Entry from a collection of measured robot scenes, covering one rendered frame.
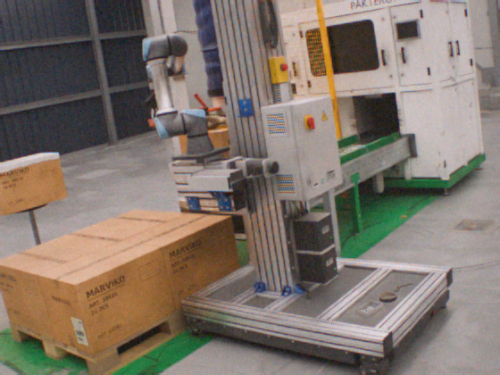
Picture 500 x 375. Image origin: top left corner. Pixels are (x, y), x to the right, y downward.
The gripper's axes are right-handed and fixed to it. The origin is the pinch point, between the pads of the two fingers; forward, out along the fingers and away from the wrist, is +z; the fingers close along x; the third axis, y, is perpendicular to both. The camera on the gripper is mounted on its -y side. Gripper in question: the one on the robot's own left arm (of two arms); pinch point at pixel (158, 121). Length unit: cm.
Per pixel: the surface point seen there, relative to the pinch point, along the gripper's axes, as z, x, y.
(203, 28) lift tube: -54, 0, 50
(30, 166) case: 27, 171, -10
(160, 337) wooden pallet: 118, -23, -47
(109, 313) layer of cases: 88, -27, -78
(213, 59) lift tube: -33, -4, 51
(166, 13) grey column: -79, 96, 103
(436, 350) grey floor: 118, -168, 5
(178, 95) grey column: -8, 94, 100
